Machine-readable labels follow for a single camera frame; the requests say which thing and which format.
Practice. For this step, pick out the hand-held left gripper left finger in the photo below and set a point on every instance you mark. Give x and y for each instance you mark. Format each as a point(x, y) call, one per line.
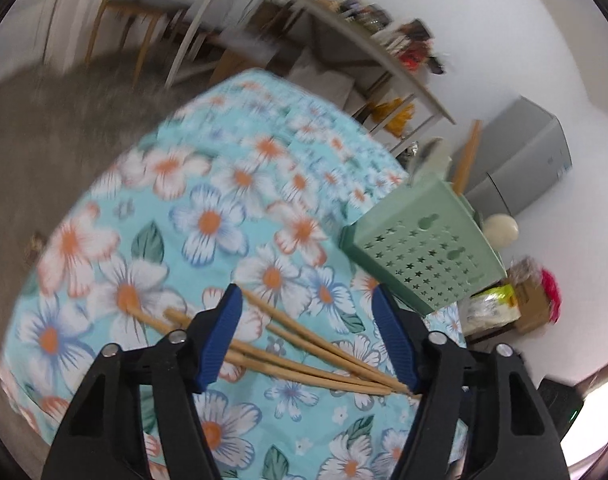
point(218, 340)

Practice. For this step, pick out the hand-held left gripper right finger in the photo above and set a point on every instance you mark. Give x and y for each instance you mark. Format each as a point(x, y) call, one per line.
point(396, 340)

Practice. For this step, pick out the green perforated utensil holder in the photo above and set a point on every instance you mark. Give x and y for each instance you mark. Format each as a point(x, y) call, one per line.
point(429, 255)

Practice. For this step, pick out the yellow green rice bag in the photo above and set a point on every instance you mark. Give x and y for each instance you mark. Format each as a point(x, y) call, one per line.
point(491, 306)

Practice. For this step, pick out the floral turquoise tablecloth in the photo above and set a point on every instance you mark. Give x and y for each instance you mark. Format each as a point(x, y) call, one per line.
point(198, 220)

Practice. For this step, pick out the open cardboard box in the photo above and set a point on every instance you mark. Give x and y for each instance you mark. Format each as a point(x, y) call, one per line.
point(534, 305)

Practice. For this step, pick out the cream spoon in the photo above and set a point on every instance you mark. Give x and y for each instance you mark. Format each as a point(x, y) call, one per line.
point(501, 230)

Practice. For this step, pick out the pink plastic bag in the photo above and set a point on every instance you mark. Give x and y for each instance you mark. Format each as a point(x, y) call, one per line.
point(551, 295)

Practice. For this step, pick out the translucent rice paddle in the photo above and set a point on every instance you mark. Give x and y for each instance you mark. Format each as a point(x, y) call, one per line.
point(431, 154)

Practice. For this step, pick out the small box on floor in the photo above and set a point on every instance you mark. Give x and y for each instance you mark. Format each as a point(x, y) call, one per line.
point(35, 246)

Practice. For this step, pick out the grey refrigerator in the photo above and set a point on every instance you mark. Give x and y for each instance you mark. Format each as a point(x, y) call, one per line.
point(526, 160)

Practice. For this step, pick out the yellow plastic bag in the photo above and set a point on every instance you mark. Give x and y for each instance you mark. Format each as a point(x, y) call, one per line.
point(396, 116)

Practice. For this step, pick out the white sack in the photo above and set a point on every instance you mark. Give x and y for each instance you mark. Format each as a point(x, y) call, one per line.
point(324, 77)

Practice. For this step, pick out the brown cardboard box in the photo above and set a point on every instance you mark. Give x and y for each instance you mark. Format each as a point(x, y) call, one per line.
point(231, 67)

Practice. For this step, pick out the red bottle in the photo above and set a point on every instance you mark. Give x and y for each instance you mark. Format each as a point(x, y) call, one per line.
point(414, 57)

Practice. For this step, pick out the long white table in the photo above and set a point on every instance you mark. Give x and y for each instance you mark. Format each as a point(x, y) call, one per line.
point(374, 45)

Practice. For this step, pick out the wooden chair with black seat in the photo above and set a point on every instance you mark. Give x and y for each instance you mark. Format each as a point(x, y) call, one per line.
point(143, 20)

